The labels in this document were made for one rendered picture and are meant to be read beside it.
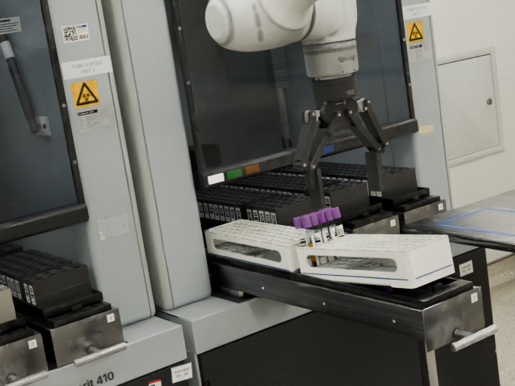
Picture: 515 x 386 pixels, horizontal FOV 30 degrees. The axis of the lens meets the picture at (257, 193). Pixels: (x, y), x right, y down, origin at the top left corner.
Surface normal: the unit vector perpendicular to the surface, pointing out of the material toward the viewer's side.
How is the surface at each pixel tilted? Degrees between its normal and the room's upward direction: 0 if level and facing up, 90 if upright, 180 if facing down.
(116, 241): 90
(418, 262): 84
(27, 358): 90
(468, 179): 90
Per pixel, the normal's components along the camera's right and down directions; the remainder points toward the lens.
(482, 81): 0.58, 0.07
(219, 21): -0.83, 0.26
